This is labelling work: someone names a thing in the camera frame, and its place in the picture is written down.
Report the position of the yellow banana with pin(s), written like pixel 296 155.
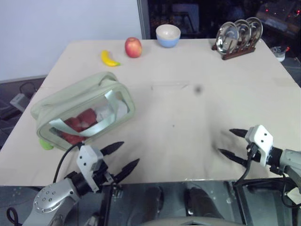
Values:
pixel 107 59

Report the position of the white cloth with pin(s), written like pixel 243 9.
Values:
pixel 104 113

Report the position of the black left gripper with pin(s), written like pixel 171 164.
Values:
pixel 101 173

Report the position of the dark red cloth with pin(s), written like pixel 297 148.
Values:
pixel 81 123

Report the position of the white cup with red light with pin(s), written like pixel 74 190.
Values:
pixel 279 53

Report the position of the grey partition post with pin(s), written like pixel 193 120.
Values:
pixel 143 18

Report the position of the brown wooden plate rack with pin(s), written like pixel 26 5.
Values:
pixel 237 53

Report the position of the small bright green object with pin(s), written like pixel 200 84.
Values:
pixel 45 144

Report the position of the large steel plate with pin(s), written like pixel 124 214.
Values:
pixel 227 37

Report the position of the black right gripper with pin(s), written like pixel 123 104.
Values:
pixel 253 153

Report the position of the green transparent pouch bag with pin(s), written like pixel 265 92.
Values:
pixel 77 94

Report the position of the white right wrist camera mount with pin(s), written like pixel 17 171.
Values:
pixel 261 139

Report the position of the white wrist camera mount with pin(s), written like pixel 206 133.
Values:
pixel 261 139
pixel 87 157

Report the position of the grey curved robot body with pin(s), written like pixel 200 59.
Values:
pixel 188 222

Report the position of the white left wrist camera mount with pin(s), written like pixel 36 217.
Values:
pixel 87 157

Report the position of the red apple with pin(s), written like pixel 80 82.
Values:
pixel 133 47

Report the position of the blue and white bowl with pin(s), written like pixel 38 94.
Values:
pixel 168 37

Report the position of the grey power strip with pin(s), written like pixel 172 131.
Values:
pixel 20 100

